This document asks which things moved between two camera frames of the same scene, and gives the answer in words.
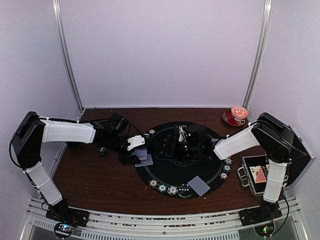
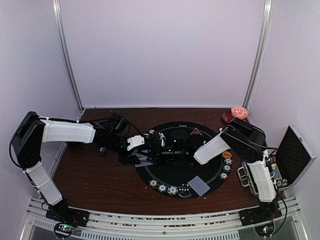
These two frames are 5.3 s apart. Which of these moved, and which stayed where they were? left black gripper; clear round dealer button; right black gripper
Moved: right black gripper
Stayed: left black gripper; clear round dealer button
